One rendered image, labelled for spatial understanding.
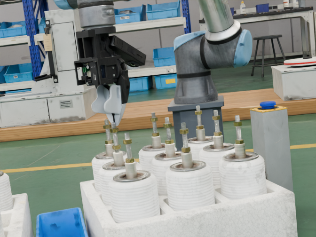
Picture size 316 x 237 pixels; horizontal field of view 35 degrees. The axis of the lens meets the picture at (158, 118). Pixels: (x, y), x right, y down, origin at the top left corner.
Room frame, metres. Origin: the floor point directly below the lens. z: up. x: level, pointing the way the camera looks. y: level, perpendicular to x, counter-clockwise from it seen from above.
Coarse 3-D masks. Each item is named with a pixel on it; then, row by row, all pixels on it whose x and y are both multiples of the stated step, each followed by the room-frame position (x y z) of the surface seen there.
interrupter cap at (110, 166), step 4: (124, 160) 1.11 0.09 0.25; (104, 164) 1.09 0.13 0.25; (108, 164) 1.09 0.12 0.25; (112, 164) 1.09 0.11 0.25; (104, 168) 1.06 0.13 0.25; (108, 168) 1.05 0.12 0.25; (112, 168) 1.05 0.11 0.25; (116, 168) 1.05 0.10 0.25; (120, 168) 1.05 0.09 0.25; (124, 168) 1.05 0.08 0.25
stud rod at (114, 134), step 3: (111, 123) 1.08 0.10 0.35; (114, 123) 1.08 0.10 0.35; (111, 126) 1.08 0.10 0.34; (114, 126) 1.08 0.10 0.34; (114, 135) 1.08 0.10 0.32; (114, 138) 1.08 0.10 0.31; (117, 138) 1.08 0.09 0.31; (114, 141) 1.08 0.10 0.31; (117, 141) 1.08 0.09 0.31; (114, 144) 1.08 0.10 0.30; (117, 144) 1.08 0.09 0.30; (117, 150) 1.08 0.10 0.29
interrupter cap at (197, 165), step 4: (196, 160) 1.03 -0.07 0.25; (176, 164) 1.02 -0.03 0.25; (180, 164) 1.02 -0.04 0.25; (196, 164) 1.01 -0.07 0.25; (200, 164) 1.00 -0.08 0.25; (204, 164) 0.99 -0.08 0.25; (172, 168) 0.99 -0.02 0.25; (176, 168) 0.99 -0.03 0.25; (180, 168) 0.98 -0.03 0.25; (184, 168) 0.98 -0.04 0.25; (188, 168) 0.97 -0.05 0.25; (192, 168) 0.97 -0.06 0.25; (196, 168) 0.97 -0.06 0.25; (200, 168) 0.97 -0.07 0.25
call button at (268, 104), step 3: (261, 102) 1.27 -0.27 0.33; (264, 102) 1.26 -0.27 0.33; (267, 102) 1.26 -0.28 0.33; (270, 102) 1.25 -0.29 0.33; (273, 102) 1.25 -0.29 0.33; (261, 105) 1.25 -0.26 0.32; (264, 105) 1.25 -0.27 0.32; (267, 105) 1.24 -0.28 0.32; (270, 105) 1.24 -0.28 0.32; (273, 105) 1.24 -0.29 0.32; (264, 108) 1.25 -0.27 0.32; (267, 108) 1.25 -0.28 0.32; (270, 108) 1.25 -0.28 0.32
